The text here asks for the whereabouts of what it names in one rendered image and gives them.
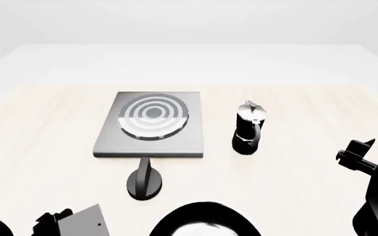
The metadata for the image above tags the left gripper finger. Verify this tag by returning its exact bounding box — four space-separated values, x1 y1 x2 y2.
53 208 74 222
32 212 60 236

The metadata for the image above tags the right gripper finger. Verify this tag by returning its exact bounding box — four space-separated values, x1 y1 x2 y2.
345 138 376 162
335 149 378 176

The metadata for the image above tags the black stove knob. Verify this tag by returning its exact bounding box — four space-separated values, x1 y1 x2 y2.
126 157 164 201

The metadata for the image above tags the grey square stove base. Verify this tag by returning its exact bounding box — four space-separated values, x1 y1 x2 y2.
93 90 205 159

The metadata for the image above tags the black and silver moka pot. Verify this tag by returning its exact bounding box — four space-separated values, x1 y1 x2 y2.
231 100 266 156

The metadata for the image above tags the round ringed burner plate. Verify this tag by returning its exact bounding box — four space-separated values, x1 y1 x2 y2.
117 95 190 142

